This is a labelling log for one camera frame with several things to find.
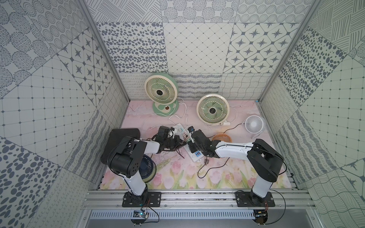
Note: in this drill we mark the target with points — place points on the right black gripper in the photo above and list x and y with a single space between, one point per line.
191 144

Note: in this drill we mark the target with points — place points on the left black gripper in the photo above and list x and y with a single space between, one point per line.
175 141

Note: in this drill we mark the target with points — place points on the white power strip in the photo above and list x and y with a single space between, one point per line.
180 131

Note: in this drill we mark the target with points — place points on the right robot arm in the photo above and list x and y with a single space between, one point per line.
266 161

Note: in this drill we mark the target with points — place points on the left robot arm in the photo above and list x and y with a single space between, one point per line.
125 150

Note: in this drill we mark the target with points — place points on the orange handheld fan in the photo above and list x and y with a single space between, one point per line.
222 137

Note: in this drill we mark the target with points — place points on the dark blue fan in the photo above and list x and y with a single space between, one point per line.
147 169

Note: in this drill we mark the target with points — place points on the cream desk fan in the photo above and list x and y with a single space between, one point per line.
213 109

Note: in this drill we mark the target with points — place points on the green base desk fan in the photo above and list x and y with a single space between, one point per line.
163 90

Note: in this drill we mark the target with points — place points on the small white fan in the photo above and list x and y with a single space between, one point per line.
254 124

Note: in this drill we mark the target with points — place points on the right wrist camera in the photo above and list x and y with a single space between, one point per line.
190 131

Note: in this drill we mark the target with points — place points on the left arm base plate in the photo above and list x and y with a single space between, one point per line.
149 199

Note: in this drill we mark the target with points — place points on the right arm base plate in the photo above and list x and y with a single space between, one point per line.
249 199

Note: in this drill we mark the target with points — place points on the aluminium rail frame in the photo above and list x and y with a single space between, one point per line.
202 199

